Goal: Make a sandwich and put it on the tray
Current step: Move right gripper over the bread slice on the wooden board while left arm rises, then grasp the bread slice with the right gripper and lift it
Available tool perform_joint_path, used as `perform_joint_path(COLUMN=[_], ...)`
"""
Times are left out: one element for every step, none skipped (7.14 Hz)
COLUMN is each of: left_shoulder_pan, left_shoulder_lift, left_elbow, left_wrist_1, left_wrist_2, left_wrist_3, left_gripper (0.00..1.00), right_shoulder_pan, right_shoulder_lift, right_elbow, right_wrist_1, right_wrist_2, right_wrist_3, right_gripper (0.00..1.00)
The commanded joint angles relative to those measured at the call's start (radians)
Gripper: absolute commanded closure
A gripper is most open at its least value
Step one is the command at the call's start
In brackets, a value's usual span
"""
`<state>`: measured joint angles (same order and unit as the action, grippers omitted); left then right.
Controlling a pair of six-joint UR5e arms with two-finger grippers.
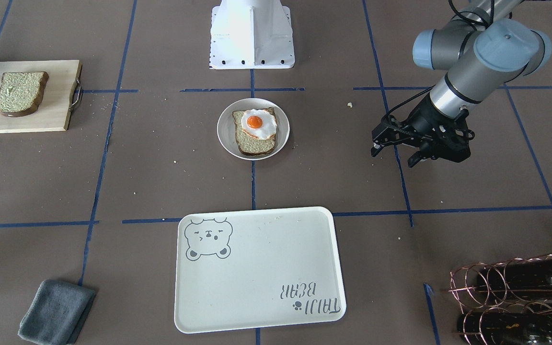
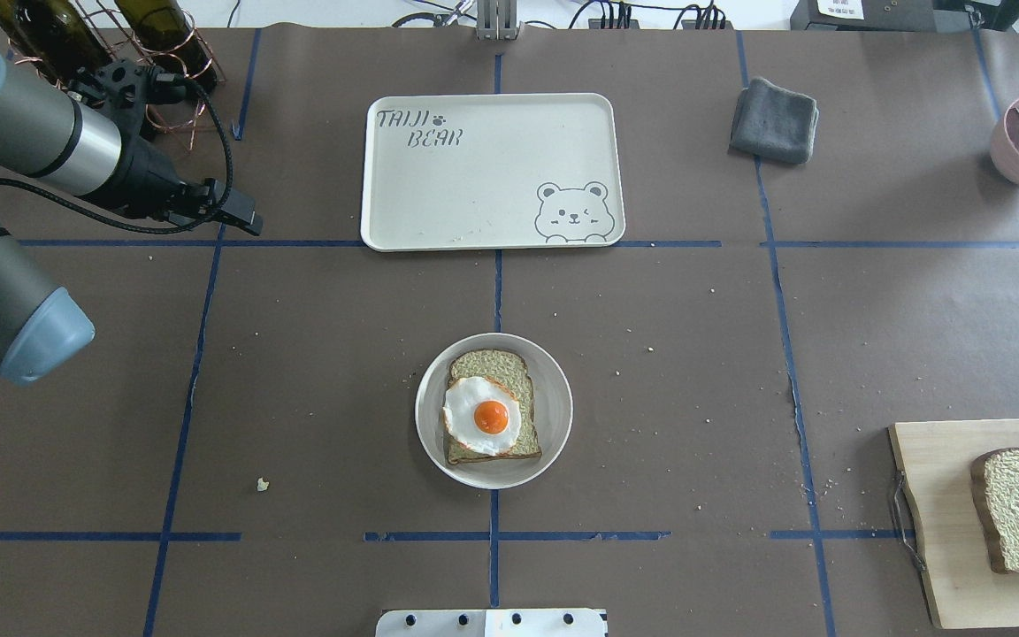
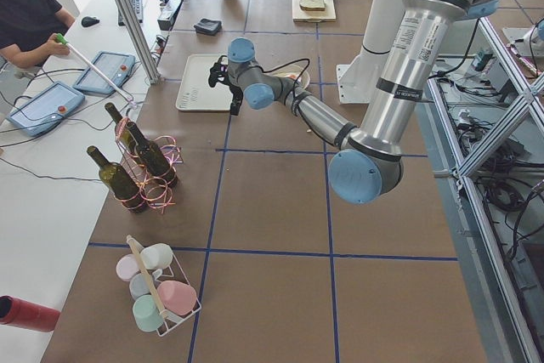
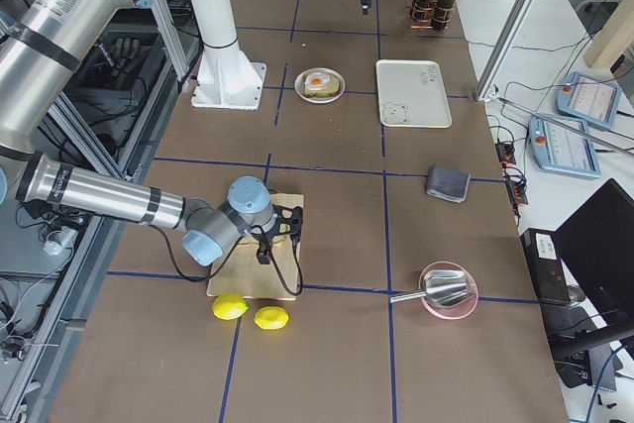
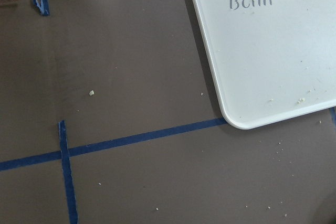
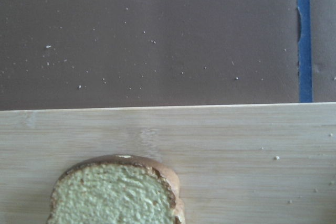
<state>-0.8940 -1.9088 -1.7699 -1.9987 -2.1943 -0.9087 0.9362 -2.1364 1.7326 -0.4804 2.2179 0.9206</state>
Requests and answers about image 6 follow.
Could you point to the wooden cutting board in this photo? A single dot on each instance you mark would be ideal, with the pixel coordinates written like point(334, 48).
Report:
point(269, 163)

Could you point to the bread slice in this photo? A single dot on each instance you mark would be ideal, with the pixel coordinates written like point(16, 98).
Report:
point(117, 189)

